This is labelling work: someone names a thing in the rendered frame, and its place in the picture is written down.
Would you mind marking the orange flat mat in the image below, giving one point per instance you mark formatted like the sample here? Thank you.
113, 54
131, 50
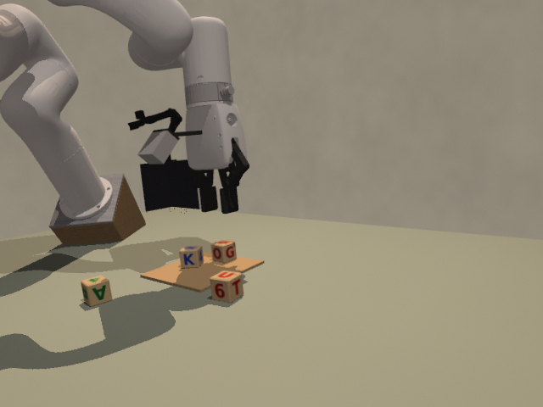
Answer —
198, 279

